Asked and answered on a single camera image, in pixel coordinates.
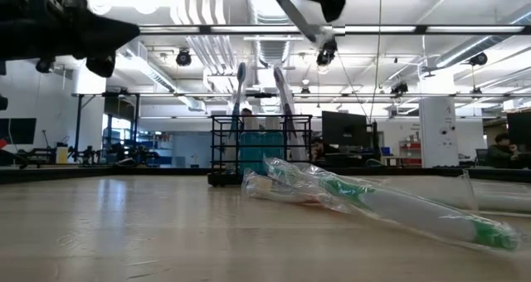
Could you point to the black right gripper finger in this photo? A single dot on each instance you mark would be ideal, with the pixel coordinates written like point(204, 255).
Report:
point(334, 6)

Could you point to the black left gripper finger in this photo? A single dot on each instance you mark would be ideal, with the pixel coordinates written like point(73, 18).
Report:
point(108, 25)
point(103, 43)

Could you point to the purple toothbrush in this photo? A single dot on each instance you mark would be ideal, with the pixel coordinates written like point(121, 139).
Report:
point(296, 14)

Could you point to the blue tube with white cap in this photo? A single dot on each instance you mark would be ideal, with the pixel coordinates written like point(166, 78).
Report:
point(274, 149)
point(251, 149)

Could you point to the green and white toothbrush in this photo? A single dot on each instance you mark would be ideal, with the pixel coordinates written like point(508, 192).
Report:
point(415, 215)

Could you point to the black robot station equipment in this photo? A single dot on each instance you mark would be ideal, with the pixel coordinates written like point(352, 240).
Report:
point(124, 153)

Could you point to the black hanging spotlight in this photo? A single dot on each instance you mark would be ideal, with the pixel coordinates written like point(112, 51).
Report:
point(478, 59)
point(183, 59)
point(399, 88)
point(45, 65)

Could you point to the grey toothbrush in clear wrapper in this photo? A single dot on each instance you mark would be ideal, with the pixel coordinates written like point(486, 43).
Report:
point(281, 81)

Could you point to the black computer monitor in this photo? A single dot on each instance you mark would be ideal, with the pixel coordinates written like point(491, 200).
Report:
point(344, 128)
point(520, 128)
point(18, 130)

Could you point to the small yellow canister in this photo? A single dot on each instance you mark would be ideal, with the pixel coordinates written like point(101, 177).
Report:
point(61, 155)

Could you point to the person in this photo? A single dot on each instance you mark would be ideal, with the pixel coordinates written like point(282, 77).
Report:
point(247, 113)
point(502, 151)
point(318, 147)

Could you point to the red shelving rack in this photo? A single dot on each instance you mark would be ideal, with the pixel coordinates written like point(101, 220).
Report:
point(410, 147)

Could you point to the white building column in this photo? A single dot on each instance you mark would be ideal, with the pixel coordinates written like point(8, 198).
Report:
point(437, 132)

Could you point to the silver round air duct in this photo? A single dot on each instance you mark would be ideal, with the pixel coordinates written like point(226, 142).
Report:
point(269, 50)
point(477, 45)

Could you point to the black overhead rig frame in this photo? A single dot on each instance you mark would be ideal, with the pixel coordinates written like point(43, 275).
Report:
point(174, 29)

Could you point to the black neighbouring station frame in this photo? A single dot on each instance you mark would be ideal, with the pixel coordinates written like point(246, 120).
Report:
point(78, 124)

